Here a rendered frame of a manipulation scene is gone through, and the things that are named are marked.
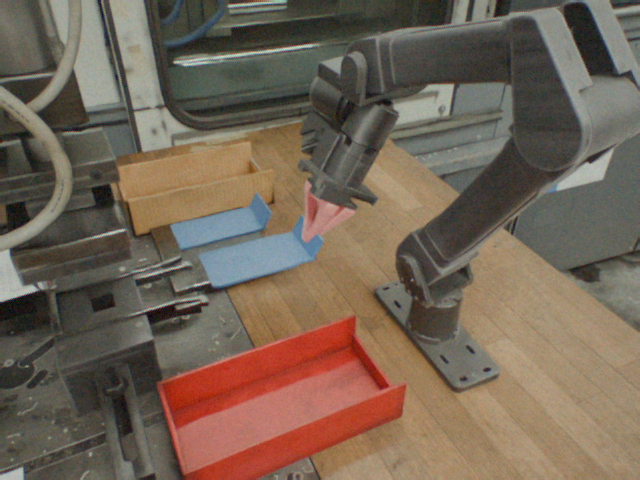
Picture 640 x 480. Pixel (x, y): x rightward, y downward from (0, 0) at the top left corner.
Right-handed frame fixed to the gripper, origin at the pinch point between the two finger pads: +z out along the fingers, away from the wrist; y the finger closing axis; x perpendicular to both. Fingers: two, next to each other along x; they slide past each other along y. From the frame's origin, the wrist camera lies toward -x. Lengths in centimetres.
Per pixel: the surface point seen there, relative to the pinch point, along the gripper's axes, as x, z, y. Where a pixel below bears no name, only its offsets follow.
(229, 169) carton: -36.3, 6.2, -3.6
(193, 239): -17.0, 12.9, 6.8
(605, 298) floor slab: -44, 12, -172
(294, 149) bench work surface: -42.4, -0.5, -18.5
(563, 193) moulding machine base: -54, -15, -127
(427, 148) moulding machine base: -57, -10, -66
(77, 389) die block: 7.7, 21.8, 24.2
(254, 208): -20.3, 6.2, -2.7
